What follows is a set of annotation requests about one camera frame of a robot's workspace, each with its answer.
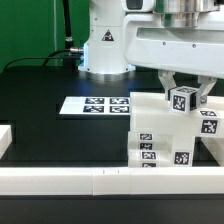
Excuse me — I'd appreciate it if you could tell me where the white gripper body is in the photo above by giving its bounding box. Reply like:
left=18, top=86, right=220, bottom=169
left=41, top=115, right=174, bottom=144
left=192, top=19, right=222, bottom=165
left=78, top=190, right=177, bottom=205
left=122, top=0, right=224, bottom=79

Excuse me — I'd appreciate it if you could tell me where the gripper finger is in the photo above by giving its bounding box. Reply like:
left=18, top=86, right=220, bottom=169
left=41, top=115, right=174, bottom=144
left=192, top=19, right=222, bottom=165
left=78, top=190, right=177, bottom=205
left=158, top=70, right=176, bottom=100
left=196, top=76, right=217, bottom=104

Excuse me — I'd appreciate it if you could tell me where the white marker cube front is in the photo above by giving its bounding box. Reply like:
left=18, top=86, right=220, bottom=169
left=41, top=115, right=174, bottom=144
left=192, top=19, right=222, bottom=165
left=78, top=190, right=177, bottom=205
left=170, top=86, right=198, bottom=115

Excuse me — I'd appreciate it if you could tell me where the white chair back frame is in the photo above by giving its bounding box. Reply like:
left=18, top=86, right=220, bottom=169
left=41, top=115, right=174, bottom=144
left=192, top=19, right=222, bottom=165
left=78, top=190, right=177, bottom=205
left=130, top=92, right=224, bottom=138

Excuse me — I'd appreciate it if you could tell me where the white chair seat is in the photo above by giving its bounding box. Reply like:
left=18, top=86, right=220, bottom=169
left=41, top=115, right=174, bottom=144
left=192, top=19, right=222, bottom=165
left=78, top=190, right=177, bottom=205
left=169, top=134, right=195, bottom=167

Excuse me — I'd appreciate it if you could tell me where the white right wall rail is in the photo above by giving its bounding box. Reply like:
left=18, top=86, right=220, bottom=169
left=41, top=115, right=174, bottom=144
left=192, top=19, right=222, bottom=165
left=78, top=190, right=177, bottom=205
left=201, top=137, right=224, bottom=167

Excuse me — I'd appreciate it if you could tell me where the white marker base plate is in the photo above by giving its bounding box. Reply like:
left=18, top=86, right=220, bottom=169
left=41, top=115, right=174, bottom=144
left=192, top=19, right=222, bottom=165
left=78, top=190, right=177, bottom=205
left=59, top=96, right=130, bottom=115

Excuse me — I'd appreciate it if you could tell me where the white front wall rail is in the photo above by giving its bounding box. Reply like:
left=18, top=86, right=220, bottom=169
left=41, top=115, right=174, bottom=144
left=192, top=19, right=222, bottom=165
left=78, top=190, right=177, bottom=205
left=0, top=167, right=224, bottom=195

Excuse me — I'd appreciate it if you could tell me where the black cable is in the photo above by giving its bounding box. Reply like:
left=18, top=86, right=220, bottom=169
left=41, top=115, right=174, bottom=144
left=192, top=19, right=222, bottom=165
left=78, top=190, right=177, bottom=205
left=1, top=47, right=84, bottom=73

